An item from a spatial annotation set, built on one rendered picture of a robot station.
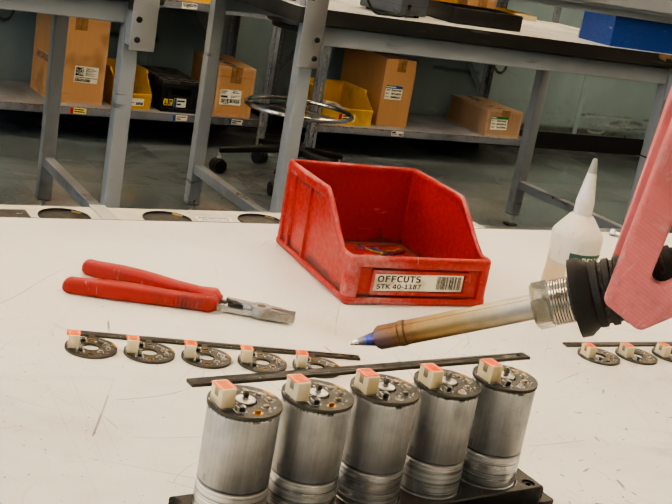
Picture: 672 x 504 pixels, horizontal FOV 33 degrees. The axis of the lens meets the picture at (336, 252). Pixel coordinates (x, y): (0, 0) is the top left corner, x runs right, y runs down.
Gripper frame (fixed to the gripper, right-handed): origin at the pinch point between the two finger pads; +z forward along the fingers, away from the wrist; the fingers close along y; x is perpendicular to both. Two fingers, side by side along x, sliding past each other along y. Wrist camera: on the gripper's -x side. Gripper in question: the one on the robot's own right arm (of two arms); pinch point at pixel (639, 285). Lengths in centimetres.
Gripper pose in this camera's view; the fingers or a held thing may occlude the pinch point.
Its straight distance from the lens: 35.6
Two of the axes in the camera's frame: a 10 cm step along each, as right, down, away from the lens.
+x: 7.7, 6.3, -0.3
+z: -5.9, 7.4, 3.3
